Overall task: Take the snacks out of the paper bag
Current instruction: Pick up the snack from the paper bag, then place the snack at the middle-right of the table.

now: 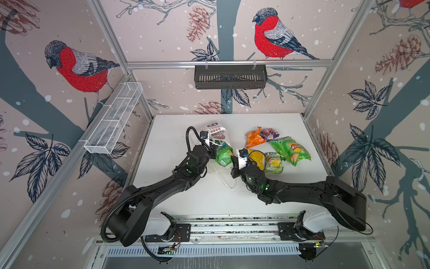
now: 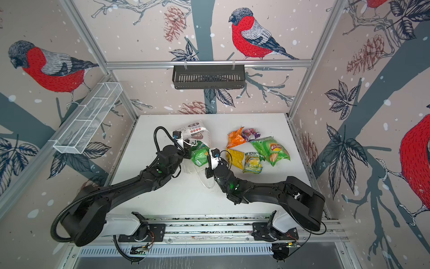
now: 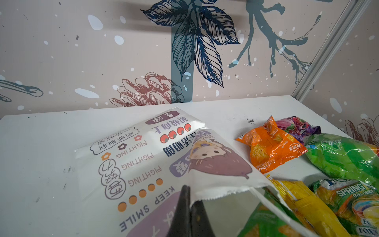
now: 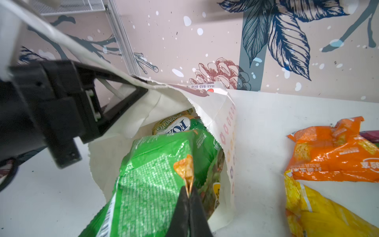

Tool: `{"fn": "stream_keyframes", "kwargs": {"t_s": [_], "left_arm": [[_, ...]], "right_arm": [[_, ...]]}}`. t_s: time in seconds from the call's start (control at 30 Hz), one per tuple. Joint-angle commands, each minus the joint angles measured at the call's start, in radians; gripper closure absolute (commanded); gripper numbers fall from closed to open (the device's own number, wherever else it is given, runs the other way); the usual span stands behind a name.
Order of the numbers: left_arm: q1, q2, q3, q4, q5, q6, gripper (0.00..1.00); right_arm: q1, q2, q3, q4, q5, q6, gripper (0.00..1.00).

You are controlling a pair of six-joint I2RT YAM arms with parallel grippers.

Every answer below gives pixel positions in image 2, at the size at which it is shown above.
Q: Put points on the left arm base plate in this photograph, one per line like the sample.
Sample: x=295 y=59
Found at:
x=145 y=233

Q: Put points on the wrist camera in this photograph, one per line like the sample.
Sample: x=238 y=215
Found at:
x=214 y=154
x=178 y=139

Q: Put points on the aluminium mounting rail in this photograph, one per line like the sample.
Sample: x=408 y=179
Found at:
x=231 y=230

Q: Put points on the purple candy packet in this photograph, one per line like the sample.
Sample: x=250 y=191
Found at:
x=250 y=134

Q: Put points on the white printed paper bag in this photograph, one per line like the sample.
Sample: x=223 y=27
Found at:
x=196 y=141

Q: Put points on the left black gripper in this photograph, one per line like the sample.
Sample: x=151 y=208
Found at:
x=186 y=150

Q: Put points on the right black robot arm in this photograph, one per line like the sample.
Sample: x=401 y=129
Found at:
x=303 y=203

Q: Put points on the green chips bag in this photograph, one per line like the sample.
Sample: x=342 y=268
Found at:
x=271 y=150

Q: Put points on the green Fox's candy packet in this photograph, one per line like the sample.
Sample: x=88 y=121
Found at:
x=199 y=154

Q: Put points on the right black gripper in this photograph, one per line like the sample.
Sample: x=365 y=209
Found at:
x=210 y=168

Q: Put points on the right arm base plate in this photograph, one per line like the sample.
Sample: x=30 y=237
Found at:
x=263 y=231

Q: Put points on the black hanging wire basket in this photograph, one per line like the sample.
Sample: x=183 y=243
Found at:
x=197 y=77

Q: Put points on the green white snack packet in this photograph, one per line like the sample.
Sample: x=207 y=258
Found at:
x=253 y=163

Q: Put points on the orange snack packet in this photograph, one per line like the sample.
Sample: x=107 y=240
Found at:
x=235 y=138

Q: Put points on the white mesh wall basket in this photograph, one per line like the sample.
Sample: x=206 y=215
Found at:
x=79 y=133

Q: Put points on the yellow snack packet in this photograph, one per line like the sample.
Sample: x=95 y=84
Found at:
x=235 y=158

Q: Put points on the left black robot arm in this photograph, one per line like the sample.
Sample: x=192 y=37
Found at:
x=89 y=215

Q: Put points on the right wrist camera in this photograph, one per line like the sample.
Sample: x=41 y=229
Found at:
x=214 y=154

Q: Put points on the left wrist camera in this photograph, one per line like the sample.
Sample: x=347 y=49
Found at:
x=178 y=139

